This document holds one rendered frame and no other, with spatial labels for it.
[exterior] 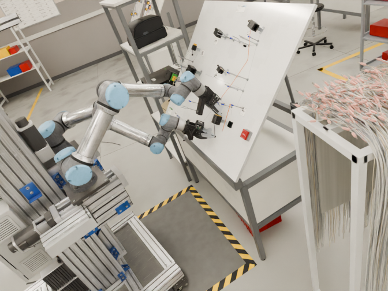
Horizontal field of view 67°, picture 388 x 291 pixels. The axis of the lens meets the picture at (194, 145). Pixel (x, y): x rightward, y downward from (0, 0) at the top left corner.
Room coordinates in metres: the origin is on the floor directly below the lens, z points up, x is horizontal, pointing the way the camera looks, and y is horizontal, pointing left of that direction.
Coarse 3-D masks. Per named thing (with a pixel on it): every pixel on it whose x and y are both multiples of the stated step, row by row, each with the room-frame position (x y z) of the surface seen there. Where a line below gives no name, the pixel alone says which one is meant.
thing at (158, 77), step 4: (164, 68) 2.88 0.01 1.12; (168, 68) 2.84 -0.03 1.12; (172, 68) 2.79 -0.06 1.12; (156, 72) 2.84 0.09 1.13; (160, 72) 2.81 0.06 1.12; (164, 72) 2.77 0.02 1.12; (176, 72) 2.65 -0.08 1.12; (152, 76) 2.77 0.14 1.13; (156, 76) 2.73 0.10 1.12; (160, 76) 2.70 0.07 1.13; (164, 76) 2.66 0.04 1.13; (144, 80) 2.74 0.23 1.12; (152, 80) 2.66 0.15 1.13; (156, 80) 2.63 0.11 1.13; (160, 80) 2.60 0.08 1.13; (164, 80) 2.56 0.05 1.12; (168, 80) 2.55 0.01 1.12
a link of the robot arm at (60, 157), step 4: (68, 148) 1.39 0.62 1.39; (72, 148) 1.37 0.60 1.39; (60, 152) 1.38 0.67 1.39; (64, 152) 1.36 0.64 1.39; (68, 152) 1.33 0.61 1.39; (56, 156) 1.35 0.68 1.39; (60, 156) 1.32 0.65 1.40; (64, 156) 1.32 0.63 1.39; (68, 156) 1.32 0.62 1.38; (56, 160) 1.33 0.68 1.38; (60, 160) 1.32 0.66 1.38; (64, 160) 1.30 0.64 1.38; (60, 164) 1.31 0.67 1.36; (60, 168) 1.31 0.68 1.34
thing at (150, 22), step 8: (144, 16) 2.78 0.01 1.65; (152, 16) 2.65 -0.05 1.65; (160, 16) 2.62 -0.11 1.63; (136, 24) 2.58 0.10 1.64; (144, 24) 2.57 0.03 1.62; (152, 24) 2.59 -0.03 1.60; (160, 24) 2.60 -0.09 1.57; (136, 32) 2.54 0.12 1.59; (144, 32) 2.56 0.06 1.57; (152, 32) 2.58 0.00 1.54; (160, 32) 2.59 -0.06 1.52; (128, 40) 2.70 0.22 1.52; (136, 40) 2.53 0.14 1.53; (144, 40) 2.55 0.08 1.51; (152, 40) 2.57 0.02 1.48
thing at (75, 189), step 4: (92, 172) 1.38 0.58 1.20; (92, 176) 1.36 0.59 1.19; (96, 176) 1.38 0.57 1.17; (92, 180) 1.33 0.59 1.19; (96, 180) 1.35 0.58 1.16; (84, 184) 1.31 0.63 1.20; (88, 184) 1.31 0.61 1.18; (92, 184) 1.32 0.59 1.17; (72, 188) 1.32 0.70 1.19; (76, 188) 1.31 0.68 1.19; (80, 188) 1.30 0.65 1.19; (84, 188) 1.30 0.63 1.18; (88, 188) 1.31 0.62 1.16; (76, 192) 1.31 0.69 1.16
